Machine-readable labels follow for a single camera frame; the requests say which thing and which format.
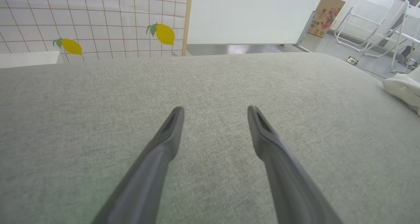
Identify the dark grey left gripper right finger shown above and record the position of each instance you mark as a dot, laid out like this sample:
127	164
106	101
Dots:
282	171

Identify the white board panel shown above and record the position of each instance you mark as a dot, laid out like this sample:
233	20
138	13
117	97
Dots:
249	14

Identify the white rectangular box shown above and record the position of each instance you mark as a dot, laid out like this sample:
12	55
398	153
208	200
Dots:
29	59

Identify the printed cardboard box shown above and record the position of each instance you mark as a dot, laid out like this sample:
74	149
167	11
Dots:
326	17

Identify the white folding chair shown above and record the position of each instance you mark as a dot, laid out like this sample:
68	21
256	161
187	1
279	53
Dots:
362	17
408	37

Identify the lemon print partition screen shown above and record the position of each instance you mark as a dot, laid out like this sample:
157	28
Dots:
98	17

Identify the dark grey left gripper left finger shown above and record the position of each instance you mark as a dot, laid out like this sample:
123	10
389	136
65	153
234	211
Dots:
147	171

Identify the white power strip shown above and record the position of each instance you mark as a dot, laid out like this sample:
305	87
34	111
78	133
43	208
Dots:
353	60

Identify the white long-sleeve shirt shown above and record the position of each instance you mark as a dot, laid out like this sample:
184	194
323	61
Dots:
405	88

